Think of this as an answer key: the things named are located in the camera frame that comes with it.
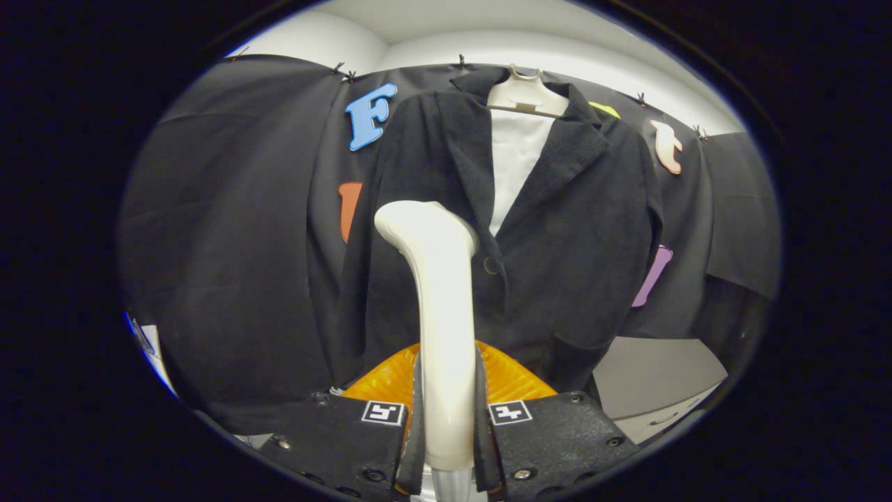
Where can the black backdrop cloth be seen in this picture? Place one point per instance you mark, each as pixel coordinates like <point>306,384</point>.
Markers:
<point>230,209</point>

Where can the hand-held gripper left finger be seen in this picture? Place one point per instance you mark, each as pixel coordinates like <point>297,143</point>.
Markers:
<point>415,446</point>

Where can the black blazer jacket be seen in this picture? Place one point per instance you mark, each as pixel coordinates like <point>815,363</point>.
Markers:
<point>578,230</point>

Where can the white blue-edged panel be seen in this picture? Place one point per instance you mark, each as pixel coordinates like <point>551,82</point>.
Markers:
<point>150,345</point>

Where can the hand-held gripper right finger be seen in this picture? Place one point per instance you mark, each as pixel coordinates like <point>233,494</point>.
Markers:
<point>484,446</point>

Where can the white shirt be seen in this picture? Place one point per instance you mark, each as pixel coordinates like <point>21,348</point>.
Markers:
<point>516,160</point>

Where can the white clothes hanger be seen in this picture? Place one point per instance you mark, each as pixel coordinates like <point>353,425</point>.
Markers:
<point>529,97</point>

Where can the grey cabinet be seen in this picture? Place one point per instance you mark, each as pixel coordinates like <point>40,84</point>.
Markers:
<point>655,376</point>

